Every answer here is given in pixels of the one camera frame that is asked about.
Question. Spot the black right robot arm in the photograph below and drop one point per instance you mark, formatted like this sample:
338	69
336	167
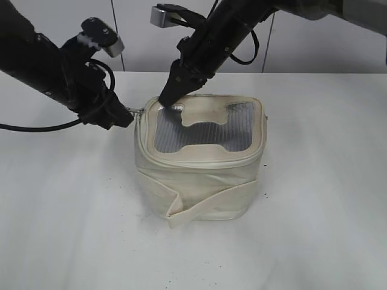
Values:
246	15

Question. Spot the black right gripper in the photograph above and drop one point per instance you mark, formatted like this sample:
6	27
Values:
202	54

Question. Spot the cream white zipper bag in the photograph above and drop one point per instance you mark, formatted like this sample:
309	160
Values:
199	160

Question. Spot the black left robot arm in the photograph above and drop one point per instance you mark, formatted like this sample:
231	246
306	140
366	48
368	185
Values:
31	58

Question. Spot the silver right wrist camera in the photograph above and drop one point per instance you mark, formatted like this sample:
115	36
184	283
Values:
170	15

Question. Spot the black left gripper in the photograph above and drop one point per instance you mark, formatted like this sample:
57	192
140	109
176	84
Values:
88	91

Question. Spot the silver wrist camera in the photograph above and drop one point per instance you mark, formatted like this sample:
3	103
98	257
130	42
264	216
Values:
170	15
97	34

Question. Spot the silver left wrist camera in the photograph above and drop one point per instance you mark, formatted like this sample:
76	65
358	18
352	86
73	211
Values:
97	34

